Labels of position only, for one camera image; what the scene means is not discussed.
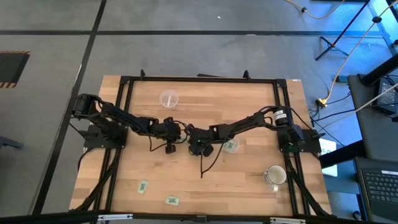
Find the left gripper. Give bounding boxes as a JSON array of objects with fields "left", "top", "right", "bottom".
[{"left": 154, "top": 117, "right": 189, "bottom": 143}]

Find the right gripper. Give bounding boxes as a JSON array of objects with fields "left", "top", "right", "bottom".
[{"left": 185, "top": 124, "right": 220, "bottom": 146}]

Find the green sweetener packet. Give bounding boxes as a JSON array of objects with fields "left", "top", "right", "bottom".
[
  {"left": 165, "top": 195, "right": 180, "bottom": 207},
  {"left": 224, "top": 139, "right": 239, "bottom": 152},
  {"left": 137, "top": 179, "right": 149, "bottom": 195}
]

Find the clear round plastic container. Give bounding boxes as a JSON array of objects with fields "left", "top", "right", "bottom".
[
  {"left": 221, "top": 136, "right": 241, "bottom": 154},
  {"left": 159, "top": 89, "right": 180, "bottom": 110}
]

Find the white ceramic mug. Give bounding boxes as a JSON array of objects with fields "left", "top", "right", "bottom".
[{"left": 263, "top": 164, "right": 288, "bottom": 193}]

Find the white paper box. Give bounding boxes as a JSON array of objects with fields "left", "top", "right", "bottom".
[{"left": 318, "top": 138, "right": 339, "bottom": 178}]

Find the black desk support beam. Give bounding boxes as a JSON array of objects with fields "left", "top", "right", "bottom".
[{"left": 318, "top": 139, "right": 368, "bottom": 169}]

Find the grey chair base leg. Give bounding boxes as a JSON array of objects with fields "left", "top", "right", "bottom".
[{"left": 0, "top": 135, "right": 25, "bottom": 151}]

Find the black hazard-striped floor hatch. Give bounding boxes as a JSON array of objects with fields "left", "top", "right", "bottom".
[{"left": 0, "top": 50, "right": 31, "bottom": 89}]

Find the black tripod stand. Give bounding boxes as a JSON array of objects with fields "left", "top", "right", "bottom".
[{"left": 315, "top": 0, "right": 373, "bottom": 62}]

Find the grey side desk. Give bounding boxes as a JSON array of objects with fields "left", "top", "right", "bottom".
[{"left": 347, "top": 73, "right": 398, "bottom": 162}]

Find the black power adapter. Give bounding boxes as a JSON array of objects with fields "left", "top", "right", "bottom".
[{"left": 372, "top": 77, "right": 398, "bottom": 115}]

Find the dark laptop computer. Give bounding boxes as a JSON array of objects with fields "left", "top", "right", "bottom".
[{"left": 354, "top": 156, "right": 398, "bottom": 223}]

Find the thick black pole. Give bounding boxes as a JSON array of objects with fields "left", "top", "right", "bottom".
[{"left": 361, "top": 53, "right": 398, "bottom": 87}]

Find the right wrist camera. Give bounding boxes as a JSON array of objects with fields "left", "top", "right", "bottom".
[{"left": 188, "top": 142, "right": 215, "bottom": 157}]

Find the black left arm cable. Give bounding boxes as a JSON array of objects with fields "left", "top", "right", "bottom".
[{"left": 148, "top": 135, "right": 170, "bottom": 152}]

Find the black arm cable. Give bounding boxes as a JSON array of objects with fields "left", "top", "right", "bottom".
[
  {"left": 148, "top": 135, "right": 170, "bottom": 152},
  {"left": 200, "top": 136, "right": 225, "bottom": 179}
]

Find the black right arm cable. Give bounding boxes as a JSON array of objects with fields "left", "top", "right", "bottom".
[{"left": 200, "top": 136, "right": 225, "bottom": 179}]

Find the black aluminium table frame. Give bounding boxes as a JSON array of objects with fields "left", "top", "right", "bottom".
[{"left": 70, "top": 68, "right": 335, "bottom": 218}]

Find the silver mounting bracket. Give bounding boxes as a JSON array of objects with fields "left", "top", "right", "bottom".
[
  {"left": 269, "top": 217, "right": 307, "bottom": 224},
  {"left": 97, "top": 213, "right": 134, "bottom": 222}
]

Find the black camera mounting beam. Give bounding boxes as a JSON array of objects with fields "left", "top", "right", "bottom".
[{"left": 0, "top": 210, "right": 398, "bottom": 224}]

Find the tan floor cable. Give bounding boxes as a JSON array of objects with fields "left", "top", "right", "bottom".
[{"left": 284, "top": 0, "right": 346, "bottom": 20}]

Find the white cable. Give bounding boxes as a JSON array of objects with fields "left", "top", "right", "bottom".
[{"left": 354, "top": 82, "right": 398, "bottom": 113}]

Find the long beige cable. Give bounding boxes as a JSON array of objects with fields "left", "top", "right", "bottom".
[{"left": 325, "top": 0, "right": 398, "bottom": 102}]

